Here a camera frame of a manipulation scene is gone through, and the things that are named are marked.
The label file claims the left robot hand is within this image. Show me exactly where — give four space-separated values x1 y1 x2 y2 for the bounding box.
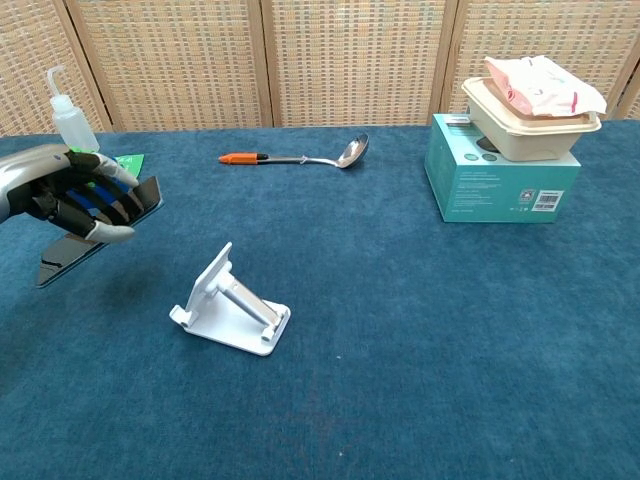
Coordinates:
0 144 147 245

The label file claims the bamboo folding screen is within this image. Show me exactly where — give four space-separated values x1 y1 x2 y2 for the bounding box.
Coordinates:
0 0 640 139

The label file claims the folded white pink towel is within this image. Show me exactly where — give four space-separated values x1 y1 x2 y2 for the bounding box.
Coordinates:
461 76 603 163

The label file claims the white phone stand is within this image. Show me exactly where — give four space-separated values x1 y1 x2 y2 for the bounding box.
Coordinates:
168 242 292 357

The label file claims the pink and white packet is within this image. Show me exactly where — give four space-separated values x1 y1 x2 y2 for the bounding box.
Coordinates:
483 55 609 118

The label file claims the black smartphone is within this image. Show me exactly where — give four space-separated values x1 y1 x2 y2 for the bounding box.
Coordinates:
36 175 165 290

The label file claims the clear plastic squeeze bottle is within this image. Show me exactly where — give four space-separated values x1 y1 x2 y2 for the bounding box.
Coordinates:
47 65 101 153

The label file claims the teal cardboard box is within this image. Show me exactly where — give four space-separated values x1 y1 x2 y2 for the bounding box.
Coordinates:
424 113 582 225

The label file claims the blue table mat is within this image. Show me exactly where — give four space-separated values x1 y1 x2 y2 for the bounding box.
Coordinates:
0 118 640 480

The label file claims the steel ladle with orange handle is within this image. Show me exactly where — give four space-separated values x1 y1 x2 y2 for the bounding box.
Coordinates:
218 132 370 171

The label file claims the green printed card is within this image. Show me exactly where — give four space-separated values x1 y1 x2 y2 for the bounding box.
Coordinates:
69 146 146 177

